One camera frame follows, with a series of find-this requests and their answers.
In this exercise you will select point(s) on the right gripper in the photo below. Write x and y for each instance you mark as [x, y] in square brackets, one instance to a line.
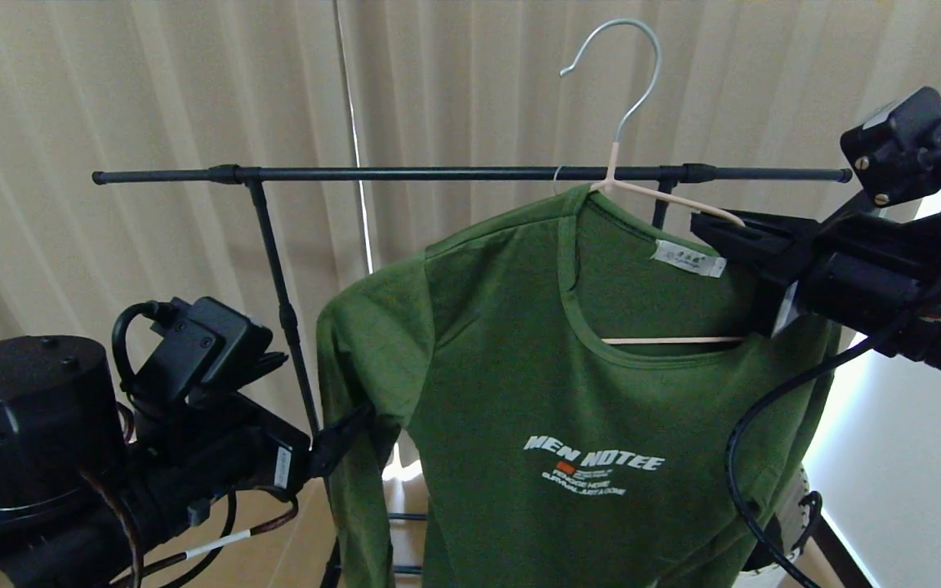
[871, 278]

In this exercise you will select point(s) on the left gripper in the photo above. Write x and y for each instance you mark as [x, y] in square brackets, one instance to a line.
[225, 465]

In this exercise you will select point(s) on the green printed shirt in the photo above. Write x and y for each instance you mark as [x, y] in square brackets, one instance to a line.
[519, 367]

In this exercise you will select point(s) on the white laundry basket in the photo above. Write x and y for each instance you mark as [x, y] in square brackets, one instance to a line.
[789, 506]

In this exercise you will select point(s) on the black clothes rack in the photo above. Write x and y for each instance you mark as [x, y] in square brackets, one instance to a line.
[438, 174]

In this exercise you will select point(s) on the beige curtain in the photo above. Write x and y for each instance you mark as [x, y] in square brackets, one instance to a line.
[152, 82]

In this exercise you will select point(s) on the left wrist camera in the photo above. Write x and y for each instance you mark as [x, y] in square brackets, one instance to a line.
[209, 335]

